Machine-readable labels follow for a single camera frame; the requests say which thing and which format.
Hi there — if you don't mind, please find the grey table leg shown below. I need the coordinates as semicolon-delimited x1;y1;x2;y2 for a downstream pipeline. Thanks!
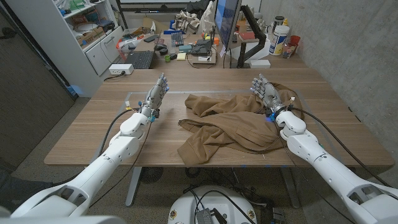
279;167;301;209
125;167;143;207

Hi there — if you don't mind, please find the black round fan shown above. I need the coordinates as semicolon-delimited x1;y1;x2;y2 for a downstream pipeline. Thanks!
139;167;164;184

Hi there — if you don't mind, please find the black keyboard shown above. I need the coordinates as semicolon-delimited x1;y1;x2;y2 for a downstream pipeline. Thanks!
123;50;155;70

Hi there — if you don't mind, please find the grey module on base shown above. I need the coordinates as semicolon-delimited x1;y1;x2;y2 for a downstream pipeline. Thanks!
195;208;215;224

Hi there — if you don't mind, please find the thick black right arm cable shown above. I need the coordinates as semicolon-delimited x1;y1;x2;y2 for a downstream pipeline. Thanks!
289;106;392;189

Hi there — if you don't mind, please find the white flat box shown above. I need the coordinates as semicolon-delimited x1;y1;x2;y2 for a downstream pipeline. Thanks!
249;58;271;69

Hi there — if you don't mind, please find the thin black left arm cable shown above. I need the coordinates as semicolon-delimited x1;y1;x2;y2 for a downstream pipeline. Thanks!
89;121;153;208

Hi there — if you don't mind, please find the white wipes canister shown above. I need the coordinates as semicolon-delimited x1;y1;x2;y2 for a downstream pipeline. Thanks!
269;25;290;57

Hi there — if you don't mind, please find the white shelf cabinet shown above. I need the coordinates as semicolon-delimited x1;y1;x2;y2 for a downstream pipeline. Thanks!
6;0;125;97

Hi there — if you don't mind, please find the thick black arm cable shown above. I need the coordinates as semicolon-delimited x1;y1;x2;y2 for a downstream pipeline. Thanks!
289;106;392;189
51;107;141;187

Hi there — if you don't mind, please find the blue box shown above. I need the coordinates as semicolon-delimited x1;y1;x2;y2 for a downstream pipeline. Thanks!
163;20;187;35

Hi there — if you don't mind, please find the dark-lidded bottle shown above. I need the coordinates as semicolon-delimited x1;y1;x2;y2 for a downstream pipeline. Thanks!
273;15;285;32

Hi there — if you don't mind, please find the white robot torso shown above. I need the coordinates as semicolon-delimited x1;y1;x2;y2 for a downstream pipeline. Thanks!
0;205;127;224

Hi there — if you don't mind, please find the white power strip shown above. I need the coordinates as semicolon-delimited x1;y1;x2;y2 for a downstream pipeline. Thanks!
108;63;134;76

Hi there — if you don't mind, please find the black router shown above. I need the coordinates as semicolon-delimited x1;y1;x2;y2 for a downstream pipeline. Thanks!
190;26;217;57

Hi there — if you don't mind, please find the plaid cloth bag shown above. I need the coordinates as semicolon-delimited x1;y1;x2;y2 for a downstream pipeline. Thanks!
174;11;201;34

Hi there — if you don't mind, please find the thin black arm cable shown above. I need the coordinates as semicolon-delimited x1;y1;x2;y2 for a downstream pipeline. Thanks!
89;121;153;208
272;121;356;224

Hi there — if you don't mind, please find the computer monitor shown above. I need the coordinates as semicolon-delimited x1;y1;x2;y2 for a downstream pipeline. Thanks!
213;0;243;50

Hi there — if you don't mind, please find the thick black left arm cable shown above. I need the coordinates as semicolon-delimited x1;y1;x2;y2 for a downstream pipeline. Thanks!
51;107;141;187

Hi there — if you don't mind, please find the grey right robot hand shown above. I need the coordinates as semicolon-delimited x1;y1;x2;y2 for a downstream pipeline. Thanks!
249;73;289;118

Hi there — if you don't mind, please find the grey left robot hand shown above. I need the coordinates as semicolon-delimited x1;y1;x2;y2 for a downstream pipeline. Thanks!
139;73;170;119

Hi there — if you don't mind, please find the brown jacket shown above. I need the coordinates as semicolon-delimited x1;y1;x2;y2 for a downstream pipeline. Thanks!
177;82;304;167

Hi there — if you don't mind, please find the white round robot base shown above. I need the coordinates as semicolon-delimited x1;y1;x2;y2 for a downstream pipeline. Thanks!
167;185;258;224

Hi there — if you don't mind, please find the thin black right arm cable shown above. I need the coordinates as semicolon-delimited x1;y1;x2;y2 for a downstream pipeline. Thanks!
272;121;356;224

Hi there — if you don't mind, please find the white red plastic bag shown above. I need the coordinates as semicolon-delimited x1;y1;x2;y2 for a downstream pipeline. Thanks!
116;34;146;60

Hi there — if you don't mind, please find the cardboard box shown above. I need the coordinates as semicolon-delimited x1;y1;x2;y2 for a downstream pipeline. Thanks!
76;26;106;47

